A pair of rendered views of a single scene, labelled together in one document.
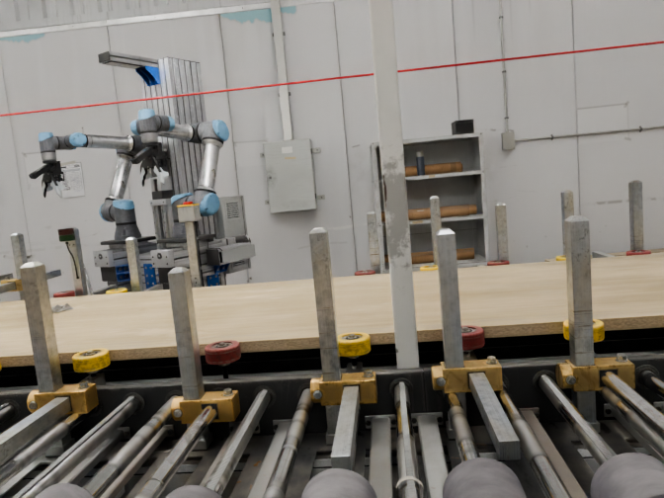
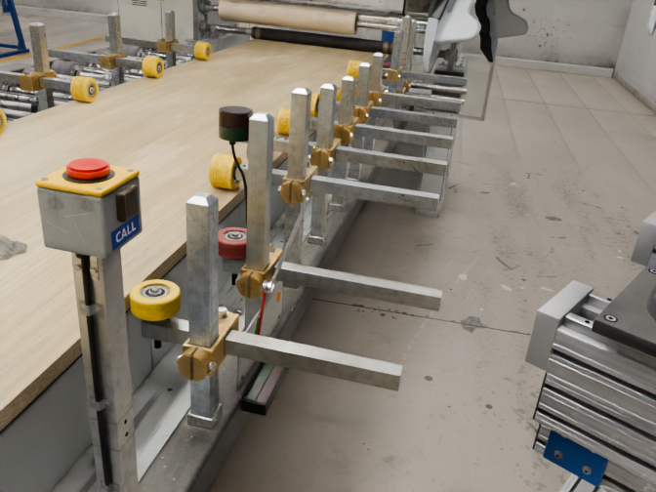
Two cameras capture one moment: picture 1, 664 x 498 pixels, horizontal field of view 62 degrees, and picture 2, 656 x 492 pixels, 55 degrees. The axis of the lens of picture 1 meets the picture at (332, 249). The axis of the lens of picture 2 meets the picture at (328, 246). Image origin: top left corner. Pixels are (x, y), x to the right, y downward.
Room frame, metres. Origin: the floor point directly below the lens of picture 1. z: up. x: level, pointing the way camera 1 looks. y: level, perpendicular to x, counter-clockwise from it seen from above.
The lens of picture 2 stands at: (2.55, 0.03, 1.44)
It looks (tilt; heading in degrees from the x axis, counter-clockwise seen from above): 26 degrees down; 96
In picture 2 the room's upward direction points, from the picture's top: 5 degrees clockwise
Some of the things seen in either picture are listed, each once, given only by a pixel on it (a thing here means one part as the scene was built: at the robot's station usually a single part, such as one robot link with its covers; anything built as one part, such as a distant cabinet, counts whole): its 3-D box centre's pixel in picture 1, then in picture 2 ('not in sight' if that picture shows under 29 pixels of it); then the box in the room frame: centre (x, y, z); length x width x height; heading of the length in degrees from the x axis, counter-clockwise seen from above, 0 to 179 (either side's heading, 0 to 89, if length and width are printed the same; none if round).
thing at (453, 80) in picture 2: not in sight; (409, 74); (2.55, 2.85, 0.95); 0.50 x 0.04 x 0.04; 174
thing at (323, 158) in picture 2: not in sight; (325, 152); (2.36, 1.60, 0.95); 0.14 x 0.06 x 0.05; 84
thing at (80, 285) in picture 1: (80, 284); (258, 238); (2.31, 1.08, 0.93); 0.04 x 0.04 x 0.48; 84
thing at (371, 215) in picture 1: (375, 271); not in sight; (2.18, -0.17, 0.89); 0.04 x 0.04 x 0.48; 84
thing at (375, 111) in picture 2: not in sight; (381, 111); (2.48, 2.10, 0.95); 0.50 x 0.04 x 0.04; 174
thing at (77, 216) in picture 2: (189, 213); (92, 211); (2.26, 0.57, 1.18); 0.07 x 0.07 x 0.08; 84
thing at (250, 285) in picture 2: not in sight; (259, 271); (2.31, 1.10, 0.85); 0.14 x 0.06 x 0.05; 84
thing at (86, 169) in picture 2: not in sight; (88, 172); (2.26, 0.57, 1.22); 0.04 x 0.04 x 0.02
